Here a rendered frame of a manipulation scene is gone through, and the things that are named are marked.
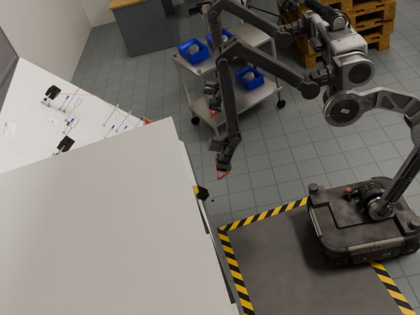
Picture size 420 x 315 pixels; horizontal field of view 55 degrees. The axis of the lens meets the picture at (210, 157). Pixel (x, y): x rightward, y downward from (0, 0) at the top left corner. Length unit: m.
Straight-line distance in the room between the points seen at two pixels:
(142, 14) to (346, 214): 4.05
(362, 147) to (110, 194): 2.94
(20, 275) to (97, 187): 0.21
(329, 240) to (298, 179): 0.85
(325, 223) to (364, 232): 0.23
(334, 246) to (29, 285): 2.08
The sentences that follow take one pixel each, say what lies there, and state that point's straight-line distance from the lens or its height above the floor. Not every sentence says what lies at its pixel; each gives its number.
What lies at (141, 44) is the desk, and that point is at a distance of 5.95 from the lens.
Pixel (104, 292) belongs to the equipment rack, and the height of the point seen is 1.85.
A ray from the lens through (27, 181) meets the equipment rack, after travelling 0.98.
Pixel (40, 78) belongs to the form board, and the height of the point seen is 1.59.
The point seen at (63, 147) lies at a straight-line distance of 1.62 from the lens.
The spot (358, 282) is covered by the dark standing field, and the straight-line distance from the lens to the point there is 2.76.
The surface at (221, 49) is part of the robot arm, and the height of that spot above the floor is 1.68.
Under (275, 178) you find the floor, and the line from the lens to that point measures 3.36.
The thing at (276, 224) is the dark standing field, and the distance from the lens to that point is 3.04.
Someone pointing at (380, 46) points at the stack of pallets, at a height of 0.05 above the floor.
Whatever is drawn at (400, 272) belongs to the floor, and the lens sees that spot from 2.82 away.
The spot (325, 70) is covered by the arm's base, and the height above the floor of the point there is 1.48.
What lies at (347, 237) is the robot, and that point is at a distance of 2.65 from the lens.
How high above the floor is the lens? 2.36
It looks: 40 degrees down
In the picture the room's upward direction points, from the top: 17 degrees counter-clockwise
